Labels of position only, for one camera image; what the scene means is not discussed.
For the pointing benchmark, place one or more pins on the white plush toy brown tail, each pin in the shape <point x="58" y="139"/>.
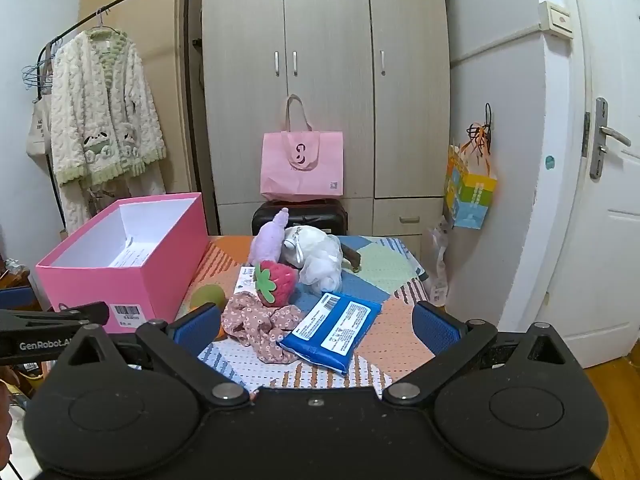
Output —
<point x="315" y="239"/>

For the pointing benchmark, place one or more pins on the beige canvas tote bag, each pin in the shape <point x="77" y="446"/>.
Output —
<point x="39" y="130"/>

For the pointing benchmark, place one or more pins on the white light switch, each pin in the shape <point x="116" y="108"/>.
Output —
<point x="555" y="20"/>

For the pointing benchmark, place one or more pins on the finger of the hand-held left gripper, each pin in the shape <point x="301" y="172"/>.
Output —
<point x="60" y="314"/>

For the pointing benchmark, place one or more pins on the red strawberry plush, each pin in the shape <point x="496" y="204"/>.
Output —
<point x="281" y="280"/>

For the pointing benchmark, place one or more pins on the beige three-door wardrobe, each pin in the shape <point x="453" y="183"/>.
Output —
<point x="325" y="60"/>

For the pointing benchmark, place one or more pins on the white paper slip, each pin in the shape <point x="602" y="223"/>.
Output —
<point x="129" y="257"/>

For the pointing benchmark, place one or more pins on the black suitcase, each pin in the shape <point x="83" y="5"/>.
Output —
<point x="320" y="215"/>

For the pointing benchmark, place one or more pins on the clear plastic bag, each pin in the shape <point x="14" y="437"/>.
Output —
<point x="440" y="260"/>

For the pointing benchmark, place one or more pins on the purple plush toy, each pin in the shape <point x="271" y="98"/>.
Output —
<point x="267" y="242"/>

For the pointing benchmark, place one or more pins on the white mesh bath loofah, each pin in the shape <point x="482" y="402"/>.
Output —
<point x="320" y="271"/>

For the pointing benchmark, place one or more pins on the pink tote bag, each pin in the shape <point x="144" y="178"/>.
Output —
<point x="300" y="170"/>

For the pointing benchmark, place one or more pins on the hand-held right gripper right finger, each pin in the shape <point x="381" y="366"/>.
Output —
<point x="436" y="327"/>

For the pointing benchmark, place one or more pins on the tall beige cabinet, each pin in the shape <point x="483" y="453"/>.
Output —
<point x="165" y="85"/>

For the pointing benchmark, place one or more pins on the round green sticker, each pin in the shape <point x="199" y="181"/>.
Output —
<point x="550" y="162"/>

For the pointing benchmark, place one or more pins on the green ball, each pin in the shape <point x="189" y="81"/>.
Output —
<point x="207" y="296"/>

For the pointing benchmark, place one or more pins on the blue wet wipes packet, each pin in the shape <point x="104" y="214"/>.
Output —
<point x="330" y="332"/>

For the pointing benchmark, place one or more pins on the cream fleece robe green trim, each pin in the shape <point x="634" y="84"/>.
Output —
<point x="100" y="110"/>

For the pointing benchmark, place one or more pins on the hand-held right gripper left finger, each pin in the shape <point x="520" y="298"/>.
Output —
<point x="196" y="329"/>

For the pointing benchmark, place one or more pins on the pink floral scrunchie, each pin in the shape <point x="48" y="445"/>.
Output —
<point x="250" y="321"/>

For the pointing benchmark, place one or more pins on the pink cardboard box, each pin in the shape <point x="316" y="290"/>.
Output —
<point x="100" y="285"/>

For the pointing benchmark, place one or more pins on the white door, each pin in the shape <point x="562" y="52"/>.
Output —
<point x="575" y="260"/>

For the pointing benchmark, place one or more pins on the colourful paper gift bag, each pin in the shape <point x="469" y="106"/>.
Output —
<point x="470" y="200"/>

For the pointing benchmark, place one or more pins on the white tissue pack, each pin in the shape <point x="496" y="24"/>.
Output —
<point x="245" y="280"/>

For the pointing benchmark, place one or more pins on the black clothes rack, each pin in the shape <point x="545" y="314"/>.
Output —
<point x="188" y="85"/>

